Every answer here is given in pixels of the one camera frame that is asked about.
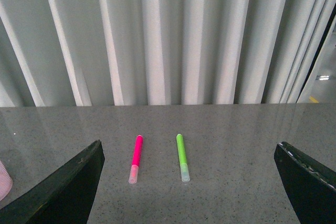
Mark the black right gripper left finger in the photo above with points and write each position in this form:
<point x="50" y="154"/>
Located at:
<point x="65" y="196"/>

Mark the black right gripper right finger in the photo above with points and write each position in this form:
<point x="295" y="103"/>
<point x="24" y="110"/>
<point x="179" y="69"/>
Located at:
<point x="309" y="185"/>

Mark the pink highlighter pen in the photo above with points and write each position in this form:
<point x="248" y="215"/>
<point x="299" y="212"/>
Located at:
<point x="136" y="160"/>

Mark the pink mesh pen cup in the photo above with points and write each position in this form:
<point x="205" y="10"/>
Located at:
<point x="6" y="182"/>

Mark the green highlighter pen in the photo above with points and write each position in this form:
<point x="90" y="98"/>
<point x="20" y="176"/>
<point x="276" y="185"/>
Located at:
<point x="185" y="177"/>

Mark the white pleated curtain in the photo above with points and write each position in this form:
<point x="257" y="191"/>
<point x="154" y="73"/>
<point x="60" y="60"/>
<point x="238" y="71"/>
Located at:
<point x="159" y="52"/>

